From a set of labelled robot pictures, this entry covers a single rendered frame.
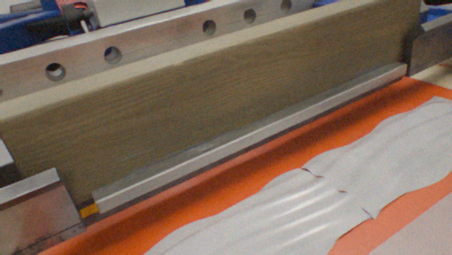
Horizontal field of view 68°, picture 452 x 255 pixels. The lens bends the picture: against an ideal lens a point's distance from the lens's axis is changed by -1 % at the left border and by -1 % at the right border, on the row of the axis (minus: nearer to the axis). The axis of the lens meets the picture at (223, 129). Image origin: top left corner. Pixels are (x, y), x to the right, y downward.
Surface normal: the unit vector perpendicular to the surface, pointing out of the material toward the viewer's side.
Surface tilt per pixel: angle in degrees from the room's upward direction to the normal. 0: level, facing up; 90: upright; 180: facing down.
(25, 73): 90
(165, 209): 0
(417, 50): 90
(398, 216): 0
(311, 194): 31
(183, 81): 90
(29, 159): 90
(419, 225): 0
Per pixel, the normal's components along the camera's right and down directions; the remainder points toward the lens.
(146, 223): -0.15, -0.85
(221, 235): 0.13, -0.50
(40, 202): 0.50, 0.37
